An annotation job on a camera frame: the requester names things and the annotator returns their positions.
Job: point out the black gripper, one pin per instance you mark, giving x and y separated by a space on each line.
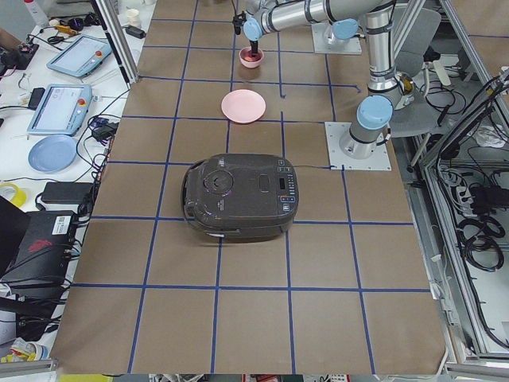
254 44

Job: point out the pink bowl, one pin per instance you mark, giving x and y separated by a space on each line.
247 51

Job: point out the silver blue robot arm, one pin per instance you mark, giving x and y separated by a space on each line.
375 18
344 30

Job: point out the pink plate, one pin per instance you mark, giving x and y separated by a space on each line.
243 106

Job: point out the light blue plate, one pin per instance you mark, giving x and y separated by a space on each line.
53 153

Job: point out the white paper cup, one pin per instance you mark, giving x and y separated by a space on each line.
133 18

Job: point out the dark grey rice cooker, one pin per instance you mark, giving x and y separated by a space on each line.
240 196

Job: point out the steel pot with yellow items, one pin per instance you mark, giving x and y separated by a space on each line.
407 88

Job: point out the blue teach pendant far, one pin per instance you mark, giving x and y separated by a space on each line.
81 57

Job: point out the blue teach pendant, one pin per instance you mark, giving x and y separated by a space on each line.
62 110
81 57

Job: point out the blue teach pendant near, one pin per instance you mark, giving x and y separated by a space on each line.
62 110

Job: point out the black phone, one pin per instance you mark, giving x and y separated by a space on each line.
35 98

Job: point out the black power adapter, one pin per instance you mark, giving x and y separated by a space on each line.
66 193

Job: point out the yellow tape roll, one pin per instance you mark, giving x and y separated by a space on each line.
13 194

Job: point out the black computer box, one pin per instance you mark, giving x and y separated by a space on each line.
36 247

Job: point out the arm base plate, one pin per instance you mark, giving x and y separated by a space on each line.
325 42
345 153

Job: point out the aluminium frame post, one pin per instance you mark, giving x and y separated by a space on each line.
112 28

